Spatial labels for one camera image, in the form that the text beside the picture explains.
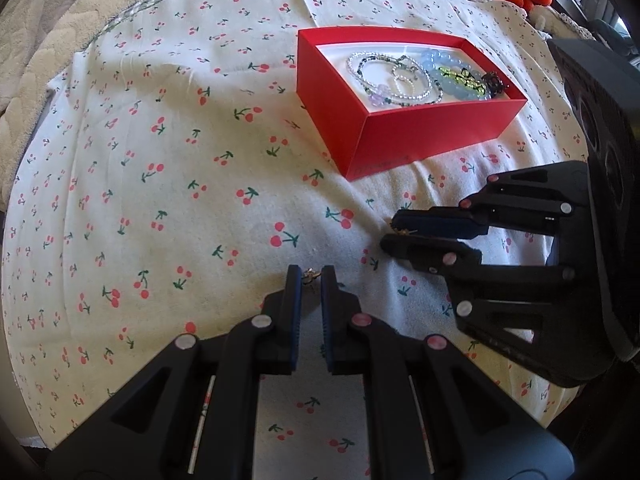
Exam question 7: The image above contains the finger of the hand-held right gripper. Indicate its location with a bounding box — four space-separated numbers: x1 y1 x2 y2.
379 220 614 388
390 160 592 241

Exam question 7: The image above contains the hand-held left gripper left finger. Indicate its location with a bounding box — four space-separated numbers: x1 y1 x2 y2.
47 266 303 480

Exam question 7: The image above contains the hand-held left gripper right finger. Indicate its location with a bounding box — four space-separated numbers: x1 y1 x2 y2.
320 265 576 480

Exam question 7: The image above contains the red jewelry box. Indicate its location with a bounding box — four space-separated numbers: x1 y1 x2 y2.
296 26 529 182

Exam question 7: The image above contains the clear bead necklace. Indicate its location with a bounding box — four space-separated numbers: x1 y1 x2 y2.
384 57 445 105

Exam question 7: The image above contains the dark cord pendant bracelet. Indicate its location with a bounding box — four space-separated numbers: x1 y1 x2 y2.
467 67 505 99

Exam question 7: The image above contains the blue bead bracelet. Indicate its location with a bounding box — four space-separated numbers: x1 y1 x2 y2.
421 49 490 103

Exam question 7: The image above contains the clear purple bead bracelet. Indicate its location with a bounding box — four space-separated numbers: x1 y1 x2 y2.
346 51 397 109

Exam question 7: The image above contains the white knitted cushion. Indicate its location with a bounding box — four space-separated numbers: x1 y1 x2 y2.
527 6 598 43

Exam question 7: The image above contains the cherry print bedsheet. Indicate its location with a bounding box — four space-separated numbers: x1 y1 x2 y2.
0 0 601 480

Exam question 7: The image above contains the beige quilted blanket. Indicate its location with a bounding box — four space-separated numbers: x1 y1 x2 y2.
0 0 187 201

